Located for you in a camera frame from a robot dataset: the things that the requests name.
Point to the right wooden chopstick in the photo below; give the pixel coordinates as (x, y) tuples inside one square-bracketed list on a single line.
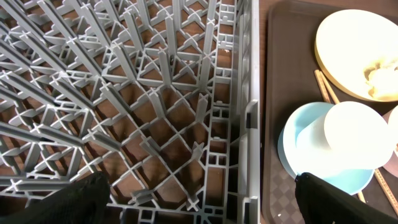
[(380, 179)]

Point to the white cup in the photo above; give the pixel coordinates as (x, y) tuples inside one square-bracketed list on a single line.
[(350, 135)]

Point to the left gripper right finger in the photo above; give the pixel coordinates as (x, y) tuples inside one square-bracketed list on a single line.
[(322, 203)]

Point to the dark brown serving tray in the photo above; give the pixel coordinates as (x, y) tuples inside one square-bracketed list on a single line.
[(289, 82)]

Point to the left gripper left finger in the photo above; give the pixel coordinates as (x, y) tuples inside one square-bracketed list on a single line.
[(83, 202)]

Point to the grey plastic dishwasher rack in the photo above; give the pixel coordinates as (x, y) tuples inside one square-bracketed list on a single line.
[(163, 97)]

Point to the yellow plate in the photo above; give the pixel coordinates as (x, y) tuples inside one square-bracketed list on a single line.
[(357, 51)]

